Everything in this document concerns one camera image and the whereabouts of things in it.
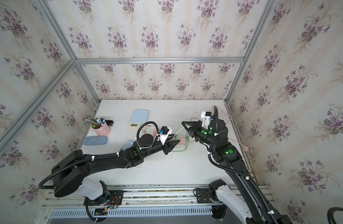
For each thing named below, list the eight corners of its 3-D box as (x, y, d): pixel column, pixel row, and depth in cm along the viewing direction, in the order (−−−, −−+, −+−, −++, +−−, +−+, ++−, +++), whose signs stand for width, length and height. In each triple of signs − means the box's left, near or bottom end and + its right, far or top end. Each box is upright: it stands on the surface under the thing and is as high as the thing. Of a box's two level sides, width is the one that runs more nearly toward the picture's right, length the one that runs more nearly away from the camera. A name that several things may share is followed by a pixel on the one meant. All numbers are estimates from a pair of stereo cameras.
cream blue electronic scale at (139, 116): (129, 129, 103) (128, 127, 101) (133, 111, 115) (132, 108, 113) (147, 129, 104) (146, 127, 101) (149, 111, 115) (149, 109, 113)
